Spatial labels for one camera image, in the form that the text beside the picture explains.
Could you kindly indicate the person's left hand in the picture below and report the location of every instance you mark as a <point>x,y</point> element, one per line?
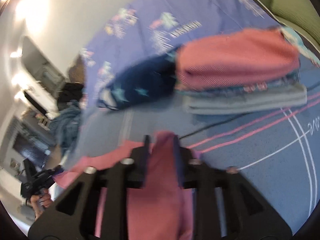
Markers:
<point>41,201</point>

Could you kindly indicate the blue plaid bedsheet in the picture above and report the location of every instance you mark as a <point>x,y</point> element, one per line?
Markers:
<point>262,155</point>

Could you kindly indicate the black clothes pile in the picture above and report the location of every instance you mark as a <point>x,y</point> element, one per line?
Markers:
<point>72,91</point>

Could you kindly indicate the blue-grey fleece blanket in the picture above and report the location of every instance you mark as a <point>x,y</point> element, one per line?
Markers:
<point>67,122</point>

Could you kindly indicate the navy star-print plush blanket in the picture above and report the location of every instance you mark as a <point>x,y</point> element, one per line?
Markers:
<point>140,80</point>

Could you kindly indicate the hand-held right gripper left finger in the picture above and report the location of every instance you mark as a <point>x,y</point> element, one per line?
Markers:
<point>145,160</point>

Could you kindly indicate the large green pillow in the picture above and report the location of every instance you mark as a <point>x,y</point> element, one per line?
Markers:
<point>297,12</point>

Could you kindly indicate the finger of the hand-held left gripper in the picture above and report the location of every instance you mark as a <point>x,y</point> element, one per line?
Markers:
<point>51,173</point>

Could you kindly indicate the grey folded garment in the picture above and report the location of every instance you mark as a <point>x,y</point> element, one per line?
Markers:
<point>237,103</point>

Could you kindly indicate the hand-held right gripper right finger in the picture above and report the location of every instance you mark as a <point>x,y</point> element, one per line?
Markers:
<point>178,160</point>

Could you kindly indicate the pink long-sleeve shirt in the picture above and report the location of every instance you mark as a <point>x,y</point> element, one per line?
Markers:
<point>160,205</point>

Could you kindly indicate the salmon folded garment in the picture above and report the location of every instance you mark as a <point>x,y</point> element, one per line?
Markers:
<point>237,60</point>

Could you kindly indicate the purple tree-print bedsheet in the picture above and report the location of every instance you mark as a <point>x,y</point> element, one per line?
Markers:
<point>200,10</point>

